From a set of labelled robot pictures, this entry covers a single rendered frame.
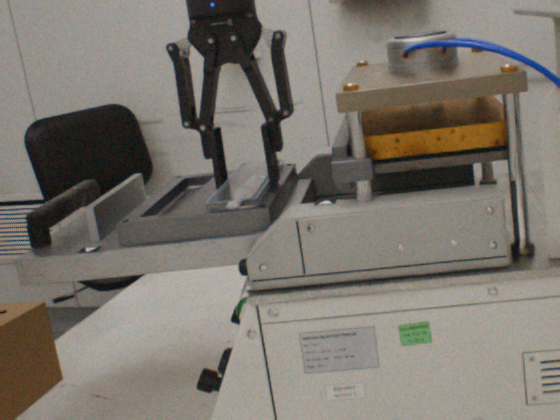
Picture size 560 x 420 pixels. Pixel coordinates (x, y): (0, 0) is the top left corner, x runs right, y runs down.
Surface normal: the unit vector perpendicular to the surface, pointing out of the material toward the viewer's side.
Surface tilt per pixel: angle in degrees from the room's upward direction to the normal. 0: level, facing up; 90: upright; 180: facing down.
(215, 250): 90
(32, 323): 90
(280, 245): 90
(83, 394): 0
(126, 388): 0
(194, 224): 90
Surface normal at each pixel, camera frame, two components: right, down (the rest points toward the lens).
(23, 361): 0.96, -0.06
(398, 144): -0.04, 0.22
